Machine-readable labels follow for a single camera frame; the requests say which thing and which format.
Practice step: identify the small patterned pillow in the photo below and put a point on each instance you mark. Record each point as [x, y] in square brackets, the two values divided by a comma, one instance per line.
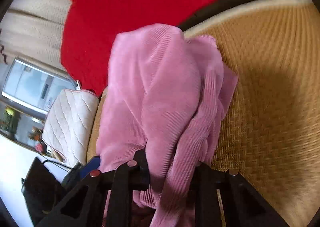
[78, 85]

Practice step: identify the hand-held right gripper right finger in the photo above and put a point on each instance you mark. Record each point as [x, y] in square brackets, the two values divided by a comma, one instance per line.
[202, 174]

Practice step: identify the beige dotted curtain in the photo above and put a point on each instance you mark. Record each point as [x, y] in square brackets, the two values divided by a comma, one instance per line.
[40, 17]

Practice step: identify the red blanket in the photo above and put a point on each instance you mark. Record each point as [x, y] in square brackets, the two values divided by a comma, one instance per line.
[140, 14]

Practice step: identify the white quilted pad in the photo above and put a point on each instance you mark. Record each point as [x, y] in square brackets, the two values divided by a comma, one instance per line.
[70, 124]

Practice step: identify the pink zip jacket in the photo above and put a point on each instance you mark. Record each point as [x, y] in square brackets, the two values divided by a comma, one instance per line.
[162, 97]

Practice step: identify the woven straw mat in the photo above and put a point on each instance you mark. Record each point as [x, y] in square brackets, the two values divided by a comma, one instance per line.
[270, 107]

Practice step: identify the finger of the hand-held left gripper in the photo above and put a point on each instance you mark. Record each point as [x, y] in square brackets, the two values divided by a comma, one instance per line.
[91, 164]

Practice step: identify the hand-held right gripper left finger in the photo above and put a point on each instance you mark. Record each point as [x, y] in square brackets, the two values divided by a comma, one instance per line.
[140, 167]

